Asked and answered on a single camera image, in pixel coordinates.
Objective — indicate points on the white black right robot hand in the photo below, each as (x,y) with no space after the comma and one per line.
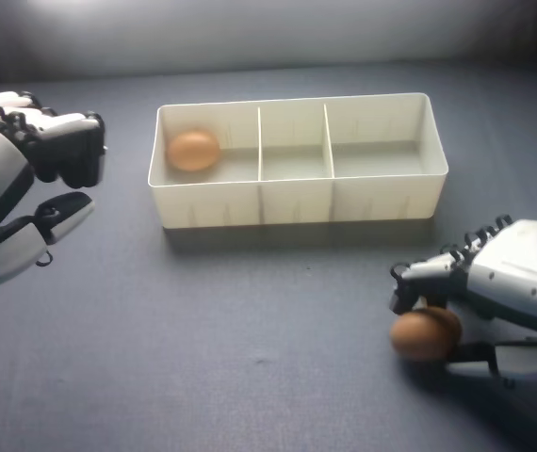
(509,273)

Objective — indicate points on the brown egg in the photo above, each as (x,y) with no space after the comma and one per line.
(421,336)
(193,150)

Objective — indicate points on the white three-compartment tray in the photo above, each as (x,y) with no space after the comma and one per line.
(297,202)

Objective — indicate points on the grey table cloth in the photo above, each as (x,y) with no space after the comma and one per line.
(231,376)

